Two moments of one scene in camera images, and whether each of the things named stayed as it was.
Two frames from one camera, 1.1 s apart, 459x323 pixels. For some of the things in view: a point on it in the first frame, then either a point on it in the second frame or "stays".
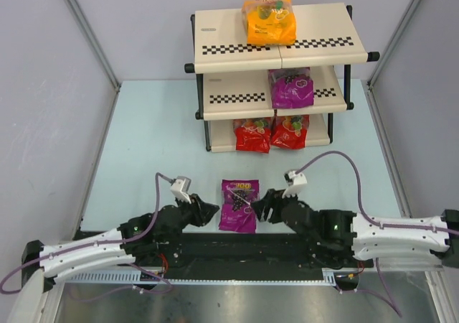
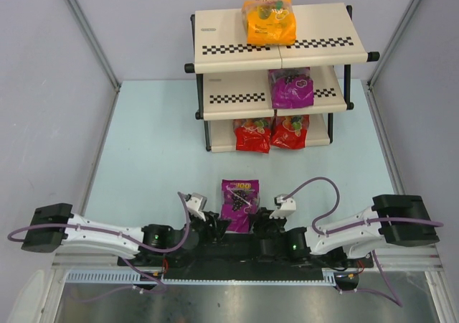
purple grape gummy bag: x=237 y=214 stays
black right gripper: x=275 y=208 → x=264 y=222
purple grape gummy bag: x=291 y=87 stays
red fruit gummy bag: x=290 y=131 stays
